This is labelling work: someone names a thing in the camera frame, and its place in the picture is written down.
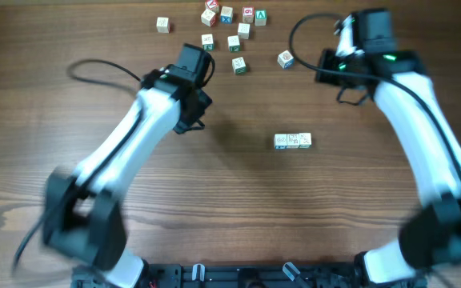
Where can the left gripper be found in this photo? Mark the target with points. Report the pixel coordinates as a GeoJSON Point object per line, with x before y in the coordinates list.
{"type": "Point", "coordinates": [193, 112]}

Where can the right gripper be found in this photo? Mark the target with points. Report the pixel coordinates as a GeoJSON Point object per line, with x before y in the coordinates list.
{"type": "Point", "coordinates": [330, 69]}

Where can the green Z letter block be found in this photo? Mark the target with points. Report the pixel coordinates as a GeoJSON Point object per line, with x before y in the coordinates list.
{"type": "Point", "coordinates": [305, 140]}

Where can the red M letter block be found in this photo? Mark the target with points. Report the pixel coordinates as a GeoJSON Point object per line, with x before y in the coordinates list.
{"type": "Point", "coordinates": [293, 141]}

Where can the blue edged wooden block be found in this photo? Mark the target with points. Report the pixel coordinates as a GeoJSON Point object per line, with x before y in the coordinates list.
{"type": "Point", "coordinates": [280, 141]}

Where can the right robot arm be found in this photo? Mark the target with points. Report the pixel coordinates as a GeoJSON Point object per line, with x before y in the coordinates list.
{"type": "Point", "coordinates": [367, 58]}

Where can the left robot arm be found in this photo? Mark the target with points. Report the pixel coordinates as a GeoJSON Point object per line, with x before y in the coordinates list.
{"type": "Point", "coordinates": [83, 211]}

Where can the green edged block lower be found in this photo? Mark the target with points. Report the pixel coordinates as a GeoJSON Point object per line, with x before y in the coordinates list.
{"type": "Point", "coordinates": [239, 66]}

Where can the green edged block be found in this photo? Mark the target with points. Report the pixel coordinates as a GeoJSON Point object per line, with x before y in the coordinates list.
{"type": "Point", "coordinates": [239, 66]}
{"type": "Point", "coordinates": [207, 42]}
{"type": "Point", "coordinates": [233, 43]}

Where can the green edged block left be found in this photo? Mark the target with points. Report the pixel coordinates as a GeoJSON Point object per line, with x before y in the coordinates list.
{"type": "Point", "coordinates": [207, 42]}

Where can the blue D letter block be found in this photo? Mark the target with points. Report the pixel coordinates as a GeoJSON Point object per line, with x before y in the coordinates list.
{"type": "Point", "coordinates": [285, 59]}

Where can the green edged block middle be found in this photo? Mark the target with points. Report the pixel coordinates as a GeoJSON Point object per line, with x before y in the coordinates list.
{"type": "Point", "coordinates": [233, 43]}

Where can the plain wooden block far left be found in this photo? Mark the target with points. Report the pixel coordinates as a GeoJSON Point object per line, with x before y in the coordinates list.
{"type": "Point", "coordinates": [163, 25]}

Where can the plain wooden block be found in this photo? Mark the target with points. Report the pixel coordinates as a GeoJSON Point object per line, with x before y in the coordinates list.
{"type": "Point", "coordinates": [163, 25]}
{"type": "Point", "coordinates": [244, 30]}

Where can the red edged wooden block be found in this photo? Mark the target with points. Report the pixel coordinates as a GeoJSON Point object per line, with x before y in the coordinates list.
{"type": "Point", "coordinates": [208, 17]}

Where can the plain wooden block centre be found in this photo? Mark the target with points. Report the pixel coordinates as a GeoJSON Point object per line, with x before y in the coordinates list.
{"type": "Point", "coordinates": [244, 30]}

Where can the blue X letter block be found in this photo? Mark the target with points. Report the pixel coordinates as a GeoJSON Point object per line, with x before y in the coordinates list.
{"type": "Point", "coordinates": [226, 14]}

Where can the red letter block top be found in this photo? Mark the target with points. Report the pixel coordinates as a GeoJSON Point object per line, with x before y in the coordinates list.
{"type": "Point", "coordinates": [212, 5]}

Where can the red number 6 block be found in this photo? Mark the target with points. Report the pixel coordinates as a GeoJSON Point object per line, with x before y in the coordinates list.
{"type": "Point", "coordinates": [248, 14]}

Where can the green letter A block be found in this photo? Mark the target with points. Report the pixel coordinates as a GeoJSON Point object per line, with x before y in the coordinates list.
{"type": "Point", "coordinates": [260, 17]}

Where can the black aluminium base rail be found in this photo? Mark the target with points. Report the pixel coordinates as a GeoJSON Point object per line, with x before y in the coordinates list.
{"type": "Point", "coordinates": [331, 274]}

